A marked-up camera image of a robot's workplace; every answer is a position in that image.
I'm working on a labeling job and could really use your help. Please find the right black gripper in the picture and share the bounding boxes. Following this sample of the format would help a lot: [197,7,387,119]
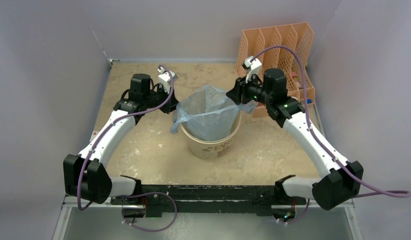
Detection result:
[226,71,273,106]

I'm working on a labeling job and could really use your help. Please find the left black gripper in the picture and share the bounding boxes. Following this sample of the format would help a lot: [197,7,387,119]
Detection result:
[143,83,182,114]

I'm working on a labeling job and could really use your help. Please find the blue plastic trash bag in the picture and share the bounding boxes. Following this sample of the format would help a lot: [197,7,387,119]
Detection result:
[169,85,258,134]

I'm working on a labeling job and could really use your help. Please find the beige paper trash bin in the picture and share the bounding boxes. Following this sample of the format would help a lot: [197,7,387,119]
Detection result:
[179,111,241,160]

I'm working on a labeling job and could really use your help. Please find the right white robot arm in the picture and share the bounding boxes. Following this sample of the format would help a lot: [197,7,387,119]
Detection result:
[226,68,364,211]

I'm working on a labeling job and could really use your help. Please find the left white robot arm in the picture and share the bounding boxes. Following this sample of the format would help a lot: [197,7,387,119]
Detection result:
[63,68,178,205]

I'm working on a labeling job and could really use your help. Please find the orange file organizer rack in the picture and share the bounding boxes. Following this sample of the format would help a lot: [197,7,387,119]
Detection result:
[236,22,316,107]

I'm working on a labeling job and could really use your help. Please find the white red small box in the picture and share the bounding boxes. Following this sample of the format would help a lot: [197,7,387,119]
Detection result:
[89,131,98,142]

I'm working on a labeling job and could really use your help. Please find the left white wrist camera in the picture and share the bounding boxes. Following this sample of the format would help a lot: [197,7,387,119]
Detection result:
[157,65,172,94]

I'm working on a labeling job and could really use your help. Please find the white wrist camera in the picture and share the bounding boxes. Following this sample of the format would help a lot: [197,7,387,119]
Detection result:
[157,65,172,94]
[241,56,262,83]

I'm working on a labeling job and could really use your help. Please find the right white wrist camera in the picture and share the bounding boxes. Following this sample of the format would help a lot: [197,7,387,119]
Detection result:
[241,56,262,83]

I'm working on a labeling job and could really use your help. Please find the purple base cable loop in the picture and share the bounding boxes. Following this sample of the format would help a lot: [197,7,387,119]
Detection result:
[121,192,179,233]

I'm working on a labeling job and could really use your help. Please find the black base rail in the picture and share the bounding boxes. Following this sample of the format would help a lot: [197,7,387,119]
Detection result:
[111,180,307,220]

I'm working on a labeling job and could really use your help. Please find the aluminium frame rail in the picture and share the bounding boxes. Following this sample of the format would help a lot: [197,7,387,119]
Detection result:
[53,197,362,240]

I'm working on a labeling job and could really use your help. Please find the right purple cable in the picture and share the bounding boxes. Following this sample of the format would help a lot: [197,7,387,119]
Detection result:
[250,44,411,200]

